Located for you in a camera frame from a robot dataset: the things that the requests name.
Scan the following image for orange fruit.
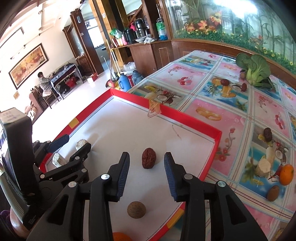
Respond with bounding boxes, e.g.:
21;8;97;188
279;164;294;186
113;232;132;241

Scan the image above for brown walnut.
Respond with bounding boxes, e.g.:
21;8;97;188
127;201;147;219

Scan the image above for large beige yam chunk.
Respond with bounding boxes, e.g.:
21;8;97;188
75;139;88;151

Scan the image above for brown kiwi fruit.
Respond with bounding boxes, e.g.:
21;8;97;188
266;185;280;202

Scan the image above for red tray with white base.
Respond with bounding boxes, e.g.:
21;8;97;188
38;88;223;241

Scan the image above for beige yam piece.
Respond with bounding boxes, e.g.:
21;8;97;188
255;158;271;178

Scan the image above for seated person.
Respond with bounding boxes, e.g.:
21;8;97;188
38;72;53;97

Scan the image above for framed landscape painting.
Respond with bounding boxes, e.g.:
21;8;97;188
9;43;49;90

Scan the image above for blue thermos flask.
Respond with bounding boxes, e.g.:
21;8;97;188
118;73;132;92

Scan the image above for dark red jujube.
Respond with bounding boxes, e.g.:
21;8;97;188
263;128;273;143

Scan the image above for grey thermos flask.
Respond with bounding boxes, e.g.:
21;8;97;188
132;70;143;85

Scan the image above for colourful fruit print tablecloth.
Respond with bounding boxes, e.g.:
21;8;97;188
130;50;295;240

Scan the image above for green water bottle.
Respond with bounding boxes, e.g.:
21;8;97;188
156;18;168;41

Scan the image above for green bok choy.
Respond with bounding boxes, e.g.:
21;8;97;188
235;53;275;92

